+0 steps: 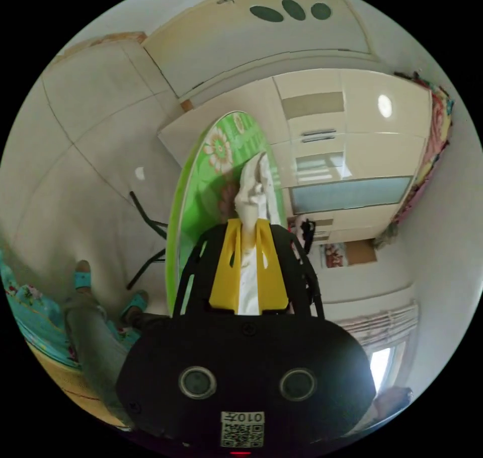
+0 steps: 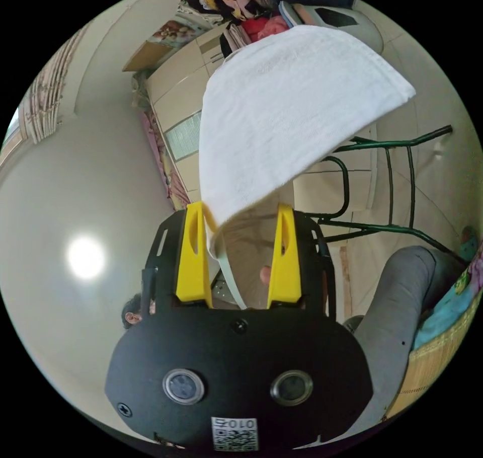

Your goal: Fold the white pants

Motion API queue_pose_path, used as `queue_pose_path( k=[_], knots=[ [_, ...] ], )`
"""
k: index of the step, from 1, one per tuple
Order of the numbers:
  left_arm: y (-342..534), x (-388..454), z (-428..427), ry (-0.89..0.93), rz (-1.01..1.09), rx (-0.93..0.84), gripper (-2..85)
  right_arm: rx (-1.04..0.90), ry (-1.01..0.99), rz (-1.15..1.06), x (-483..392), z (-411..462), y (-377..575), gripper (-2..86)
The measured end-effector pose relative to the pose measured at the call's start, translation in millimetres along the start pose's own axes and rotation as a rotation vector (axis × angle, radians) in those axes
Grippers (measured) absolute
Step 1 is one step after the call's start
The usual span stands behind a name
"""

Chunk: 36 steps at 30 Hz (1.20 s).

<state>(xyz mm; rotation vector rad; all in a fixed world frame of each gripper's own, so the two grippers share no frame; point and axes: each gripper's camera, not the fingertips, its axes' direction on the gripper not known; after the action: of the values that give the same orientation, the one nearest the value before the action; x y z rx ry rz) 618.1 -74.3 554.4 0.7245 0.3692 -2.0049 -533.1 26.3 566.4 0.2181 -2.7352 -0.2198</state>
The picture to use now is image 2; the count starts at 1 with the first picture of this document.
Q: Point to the green metal chair frame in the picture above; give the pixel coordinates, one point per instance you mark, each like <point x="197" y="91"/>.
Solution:
<point x="390" y="186"/>

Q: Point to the bed with woven mat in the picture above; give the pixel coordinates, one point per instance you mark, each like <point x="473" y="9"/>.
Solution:
<point x="426" y="363"/>

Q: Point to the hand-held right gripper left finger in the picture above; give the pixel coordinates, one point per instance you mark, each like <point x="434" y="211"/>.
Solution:
<point x="191" y="273"/>

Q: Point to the white pants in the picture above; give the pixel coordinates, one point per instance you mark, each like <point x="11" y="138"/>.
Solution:
<point x="286" y="107"/>

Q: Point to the striped curtain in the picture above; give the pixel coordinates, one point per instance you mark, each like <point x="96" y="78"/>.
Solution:
<point x="45" y="95"/>

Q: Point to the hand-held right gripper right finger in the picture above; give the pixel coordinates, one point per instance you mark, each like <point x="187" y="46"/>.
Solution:
<point x="286" y="273"/>

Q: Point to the person's body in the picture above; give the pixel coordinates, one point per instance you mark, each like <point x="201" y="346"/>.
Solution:
<point x="396" y="299"/>

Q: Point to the window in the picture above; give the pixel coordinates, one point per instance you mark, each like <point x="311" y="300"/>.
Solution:
<point x="11" y="141"/>

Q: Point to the pile of clothes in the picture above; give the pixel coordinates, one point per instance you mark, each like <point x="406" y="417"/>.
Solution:
<point x="234" y="5"/>

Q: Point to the cream cupboard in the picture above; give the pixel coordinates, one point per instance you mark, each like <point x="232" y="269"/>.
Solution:
<point x="181" y="88"/>

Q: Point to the round ceiling lamp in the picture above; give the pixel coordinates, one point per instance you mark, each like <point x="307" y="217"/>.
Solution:
<point x="85" y="258"/>

